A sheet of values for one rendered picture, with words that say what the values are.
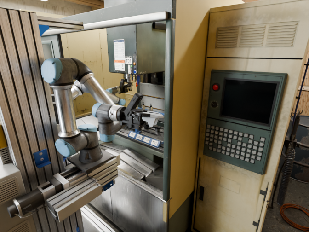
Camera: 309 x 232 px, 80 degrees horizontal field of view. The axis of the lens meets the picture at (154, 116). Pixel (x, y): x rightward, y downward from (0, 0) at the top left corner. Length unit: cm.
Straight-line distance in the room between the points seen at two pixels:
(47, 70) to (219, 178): 146
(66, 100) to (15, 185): 54
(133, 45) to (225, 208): 171
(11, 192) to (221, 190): 148
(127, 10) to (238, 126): 106
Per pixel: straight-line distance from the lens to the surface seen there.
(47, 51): 231
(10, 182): 128
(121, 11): 134
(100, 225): 217
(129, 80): 220
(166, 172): 133
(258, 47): 137
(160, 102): 258
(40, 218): 155
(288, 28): 136
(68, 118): 109
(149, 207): 168
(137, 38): 190
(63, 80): 103
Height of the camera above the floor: 183
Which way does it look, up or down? 19 degrees down
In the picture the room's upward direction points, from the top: straight up
